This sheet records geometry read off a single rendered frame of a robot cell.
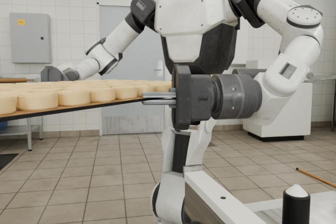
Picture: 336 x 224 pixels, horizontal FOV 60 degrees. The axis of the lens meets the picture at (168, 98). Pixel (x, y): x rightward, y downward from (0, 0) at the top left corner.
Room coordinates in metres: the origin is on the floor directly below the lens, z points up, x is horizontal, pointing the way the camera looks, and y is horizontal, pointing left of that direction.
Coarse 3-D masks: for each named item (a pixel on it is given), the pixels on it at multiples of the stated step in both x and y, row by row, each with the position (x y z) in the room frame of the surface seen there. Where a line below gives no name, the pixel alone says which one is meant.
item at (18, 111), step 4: (116, 100) 0.49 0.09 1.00; (120, 100) 0.49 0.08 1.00; (88, 104) 0.43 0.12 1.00; (92, 104) 0.43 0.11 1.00; (16, 108) 0.39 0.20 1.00; (56, 108) 0.39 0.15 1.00; (60, 108) 0.39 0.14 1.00; (16, 112) 0.35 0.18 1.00; (20, 112) 0.35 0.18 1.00; (24, 112) 0.35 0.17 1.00; (28, 112) 0.35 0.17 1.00; (32, 112) 0.35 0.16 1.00; (0, 116) 0.32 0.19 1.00
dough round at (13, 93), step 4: (0, 92) 0.40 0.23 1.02; (4, 92) 0.40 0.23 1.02; (8, 92) 0.40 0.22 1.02; (12, 92) 0.40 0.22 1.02; (16, 92) 0.41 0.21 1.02; (20, 92) 0.41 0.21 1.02; (24, 92) 0.42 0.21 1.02; (28, 92) 0.43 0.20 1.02; (16, 96) 0.40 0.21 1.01; (16, 100) 0.40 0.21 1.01; (16, 104) 0.40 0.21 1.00
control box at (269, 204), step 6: (324, 192) 0.48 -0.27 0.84; (330, 192) 0.48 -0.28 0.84; (282, 198) 0.46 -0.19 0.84; (312, 198) 0.46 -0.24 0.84; (318, 198) 0.46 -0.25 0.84; (324, 198) 0.46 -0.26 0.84; (330, 198) 0.46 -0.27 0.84; (246, 204) 0.44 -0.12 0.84; (252, 204) 0.44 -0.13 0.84; (258, 204) 0.44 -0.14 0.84; (264, 204) 0.44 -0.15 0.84; (270, 204) 0.44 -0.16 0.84; (276, 204) 0.44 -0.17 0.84; (252, 210) 0.42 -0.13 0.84; (258, 210) 0.42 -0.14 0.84
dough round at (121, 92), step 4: (116, 88) 0.51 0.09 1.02; (120, 88) 0.51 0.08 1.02; (124, 88) 0.51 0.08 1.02; (128, 88) 0.51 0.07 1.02; (132, 88) 0.52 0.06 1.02; (136, 88) 0.52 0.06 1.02; (116, 92) 0.51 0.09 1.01; (120, 92) 0.51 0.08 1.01; (124, 92) 0.51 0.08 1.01; (128, 92) 0.51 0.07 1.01; (132, 92) 0.51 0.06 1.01; (136, 92) 0.52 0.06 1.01; (116, 96) 0.51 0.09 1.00; (120, 96) 0.51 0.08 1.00; (124, 96) 0.51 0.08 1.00; (128, 96) 0.51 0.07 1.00; (132, 96) 0.51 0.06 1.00; (136, 96) 0.52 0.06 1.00
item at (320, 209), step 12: (288, 204) 0.35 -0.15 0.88; (300, 204) 0.34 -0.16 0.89; (312, 204) 0.44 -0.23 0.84; (324, 204) 0.44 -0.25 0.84; (264, 216) 0.40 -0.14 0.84; (276, 216) 0.40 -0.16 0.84; (288, 216) 0.34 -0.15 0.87; (300, 216) 0.34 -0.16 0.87; (312, 216) 0.40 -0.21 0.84; (324, 216) 0.40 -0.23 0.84
